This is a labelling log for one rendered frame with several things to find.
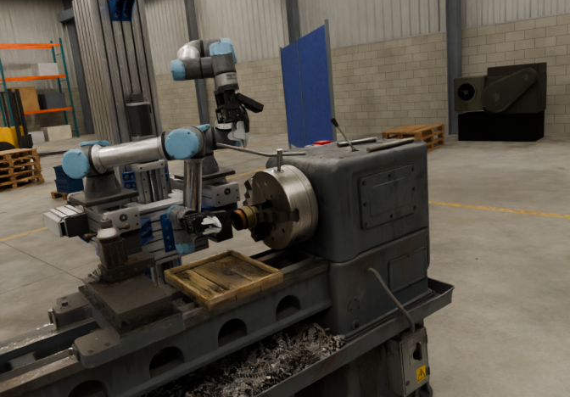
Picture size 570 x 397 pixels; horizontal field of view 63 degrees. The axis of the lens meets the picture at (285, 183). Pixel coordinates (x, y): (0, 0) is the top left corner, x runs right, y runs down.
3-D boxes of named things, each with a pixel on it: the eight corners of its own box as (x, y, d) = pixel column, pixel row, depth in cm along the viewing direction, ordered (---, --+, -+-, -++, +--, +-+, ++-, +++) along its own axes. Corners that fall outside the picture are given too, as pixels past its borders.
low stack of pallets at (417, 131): (408, 144, 1040) (407, 124, 1031) (445, 144, 985) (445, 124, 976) (381, 153, 947) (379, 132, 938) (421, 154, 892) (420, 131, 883)
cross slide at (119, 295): (126, 271, 174) (125, 260, 173) (174, 309, 140) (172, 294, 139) (80, 286, 165) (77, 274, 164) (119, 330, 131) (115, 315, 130)
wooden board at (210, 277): (232, 258, 195) (231, 248, 194) (284, 282, 167) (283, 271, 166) (164, 281, 178) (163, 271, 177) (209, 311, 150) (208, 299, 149)
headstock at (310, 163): (359, 209, 249) (354, 136, 241) (436, 226, 211) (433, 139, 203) (268, 239, 215) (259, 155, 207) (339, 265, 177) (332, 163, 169)
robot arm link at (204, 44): (213, 142, 238) (198, 36, 207) (242, 139, 240) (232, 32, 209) (214, 155, 228) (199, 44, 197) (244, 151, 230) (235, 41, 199)
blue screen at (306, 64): (273, 154, 1071) (262, 48, 1023) (307, 151, 1082) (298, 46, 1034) (311, 192, 672) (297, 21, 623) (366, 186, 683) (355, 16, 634)
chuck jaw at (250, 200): (268, 204, 186) (256, 176, 188) (273, 198, 182) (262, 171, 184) (244, 210, 179) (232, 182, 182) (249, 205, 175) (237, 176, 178)
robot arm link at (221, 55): (230, 45, 165) (230, 38, 157) (237, 75, 166) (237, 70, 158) (208, 48, 164) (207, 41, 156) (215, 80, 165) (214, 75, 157)
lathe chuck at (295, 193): (262, 224, 204) (265, 156, 191) (308, 257, 181) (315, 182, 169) (244, 229, 199) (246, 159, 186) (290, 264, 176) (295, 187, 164)
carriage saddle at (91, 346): (134, 284, 177) (131, 270, 176) (187, 328, 140) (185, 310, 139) (47, 313, 160) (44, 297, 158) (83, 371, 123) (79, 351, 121)
